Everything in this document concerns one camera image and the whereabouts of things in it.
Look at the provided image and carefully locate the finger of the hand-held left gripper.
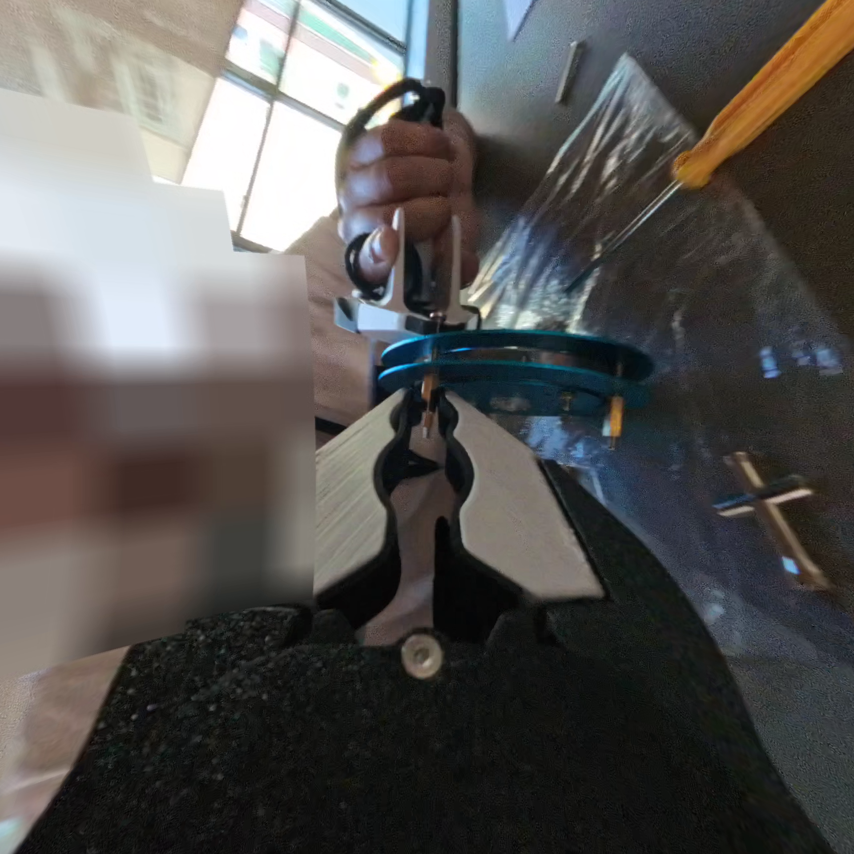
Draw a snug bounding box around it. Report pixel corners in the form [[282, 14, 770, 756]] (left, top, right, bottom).
[[334, 297, 483, 336]]

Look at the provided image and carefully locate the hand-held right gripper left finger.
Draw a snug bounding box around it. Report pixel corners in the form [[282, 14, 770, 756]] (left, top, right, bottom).
[[314, 389, 411, 606]]

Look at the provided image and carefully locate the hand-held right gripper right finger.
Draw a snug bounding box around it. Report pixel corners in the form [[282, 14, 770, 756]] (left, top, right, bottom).
[[443, 392, 608, 604]]

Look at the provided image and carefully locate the blue round turntable base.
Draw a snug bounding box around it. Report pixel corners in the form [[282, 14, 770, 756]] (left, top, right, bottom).
[[377, 329, 655, 449]]

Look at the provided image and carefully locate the grey desk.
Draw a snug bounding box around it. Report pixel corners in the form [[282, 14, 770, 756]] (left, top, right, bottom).
[[454, 0, 854, 854]]

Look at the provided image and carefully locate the person's left hand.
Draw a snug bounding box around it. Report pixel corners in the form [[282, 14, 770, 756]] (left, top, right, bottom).
[[337, 109, 483, 301]]

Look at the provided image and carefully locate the large window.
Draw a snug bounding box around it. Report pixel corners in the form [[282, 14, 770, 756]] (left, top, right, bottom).
[[180, 0, 428, 251]]

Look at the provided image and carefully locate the metal cross wrench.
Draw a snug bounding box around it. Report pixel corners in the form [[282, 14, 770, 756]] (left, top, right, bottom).
[[714, 450, 835, 591]]

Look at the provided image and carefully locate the small metal bar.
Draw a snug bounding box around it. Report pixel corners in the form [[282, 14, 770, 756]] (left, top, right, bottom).
[[554, 40, 588, 104]]

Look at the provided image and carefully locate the clear plastic bag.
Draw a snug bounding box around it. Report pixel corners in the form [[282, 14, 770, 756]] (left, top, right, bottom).
[[467, 53, 854, 675]]

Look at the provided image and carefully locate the white tray of blue parts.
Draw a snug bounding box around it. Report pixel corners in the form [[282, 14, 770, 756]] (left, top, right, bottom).
[[507, 0, 555, 41]]

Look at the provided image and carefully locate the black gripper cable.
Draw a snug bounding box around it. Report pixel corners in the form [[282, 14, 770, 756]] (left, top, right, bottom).
[[337, 79, 447, 177]]

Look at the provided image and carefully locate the yellow-handled screwdriver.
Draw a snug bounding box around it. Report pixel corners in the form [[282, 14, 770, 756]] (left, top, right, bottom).
[[567, 0, 854, 294]]

